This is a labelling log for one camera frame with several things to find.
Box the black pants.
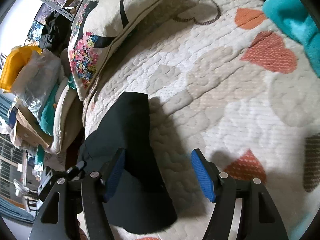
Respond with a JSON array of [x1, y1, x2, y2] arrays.
[[78, 92, 177, 235]]

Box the brown cardboard boxes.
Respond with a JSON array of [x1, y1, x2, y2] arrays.
[[10, 100, 53, 148]]

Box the teal cloth on cushion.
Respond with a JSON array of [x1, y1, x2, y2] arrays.
[[40, 83, 59, 137]]

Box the beige cushion pad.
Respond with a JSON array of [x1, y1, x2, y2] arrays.
[[45, 77, 83, 154]]

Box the clear plastic bag bundle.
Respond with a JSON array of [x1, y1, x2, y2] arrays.
[[10, 49, 61, 120]]

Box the yellow bag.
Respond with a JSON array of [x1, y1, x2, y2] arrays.
[[1, 46, 42, 92]]

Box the heart pattern quilt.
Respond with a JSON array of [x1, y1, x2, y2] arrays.
[[82, 0, 319, 239]]

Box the metal shelf rack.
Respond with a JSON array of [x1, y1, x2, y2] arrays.
[[24, 0, 89, 22]]

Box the floral lady print pillow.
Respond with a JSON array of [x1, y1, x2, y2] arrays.
[[68, 0, 163, 101]]

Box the teal fleece blanket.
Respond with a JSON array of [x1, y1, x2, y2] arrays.
[[263, 0, 320, 75]]

